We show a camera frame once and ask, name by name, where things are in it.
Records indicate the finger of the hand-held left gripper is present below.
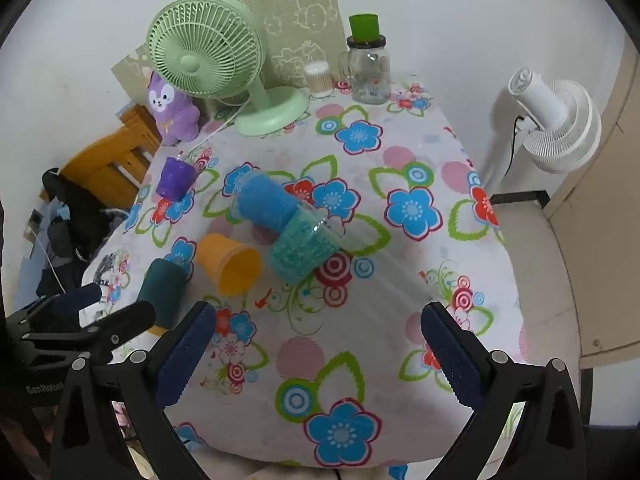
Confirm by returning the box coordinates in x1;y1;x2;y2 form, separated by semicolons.
21;300;157;364
5;283;104;334

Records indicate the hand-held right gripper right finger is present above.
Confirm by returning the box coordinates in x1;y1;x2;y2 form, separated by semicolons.
420;301;593;480

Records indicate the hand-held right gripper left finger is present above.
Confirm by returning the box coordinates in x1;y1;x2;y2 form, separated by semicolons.
49;301;218;480

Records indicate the dark green cup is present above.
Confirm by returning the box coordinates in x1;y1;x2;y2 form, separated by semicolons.
137;258;193;332

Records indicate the orange cup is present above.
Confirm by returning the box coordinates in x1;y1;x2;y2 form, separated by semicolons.
195;232;262;297

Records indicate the purple cup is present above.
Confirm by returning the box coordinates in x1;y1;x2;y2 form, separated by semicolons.
155;156;197;201

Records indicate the teal glitter cup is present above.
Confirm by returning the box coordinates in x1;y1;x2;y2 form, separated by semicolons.
265;207;346;281

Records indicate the blue glitter cup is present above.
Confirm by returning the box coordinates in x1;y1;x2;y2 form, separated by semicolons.
231;171;303;233

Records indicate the bright green cup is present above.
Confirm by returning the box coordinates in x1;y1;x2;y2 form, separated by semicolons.
348;14;382;43

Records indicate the dark clothes pile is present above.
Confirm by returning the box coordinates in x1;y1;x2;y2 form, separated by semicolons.
35;169;126;306

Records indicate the floral tablecloth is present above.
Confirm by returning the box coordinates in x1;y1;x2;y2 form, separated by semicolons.
80;77;531;472

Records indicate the wooden chair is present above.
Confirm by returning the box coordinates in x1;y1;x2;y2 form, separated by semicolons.
59;104;163;211

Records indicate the beige cabinet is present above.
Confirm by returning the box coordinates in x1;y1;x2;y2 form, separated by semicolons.
545;35;640;361

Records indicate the purple plush toy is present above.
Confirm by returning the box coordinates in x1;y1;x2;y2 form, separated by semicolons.
146;71;202;146

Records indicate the printed cardboard sheet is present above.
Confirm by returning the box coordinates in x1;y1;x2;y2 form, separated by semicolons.
235;0;347;93
111;45;157;102

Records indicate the white floor fan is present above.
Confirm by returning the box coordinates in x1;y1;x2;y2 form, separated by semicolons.
482;67;602;197

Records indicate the green desk fan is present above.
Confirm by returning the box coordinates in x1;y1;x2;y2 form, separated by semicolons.
146;0;311;137

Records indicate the glass jar mug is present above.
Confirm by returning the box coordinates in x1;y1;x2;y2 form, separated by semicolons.
338;35;392;106

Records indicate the cotton swab container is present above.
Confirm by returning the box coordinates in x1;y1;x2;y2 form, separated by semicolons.
303;60;335;99

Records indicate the white fan cable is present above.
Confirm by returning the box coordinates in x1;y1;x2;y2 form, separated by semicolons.
175;92;256;161

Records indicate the black fan cable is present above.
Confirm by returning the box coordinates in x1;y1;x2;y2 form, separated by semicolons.
499;114;527;182

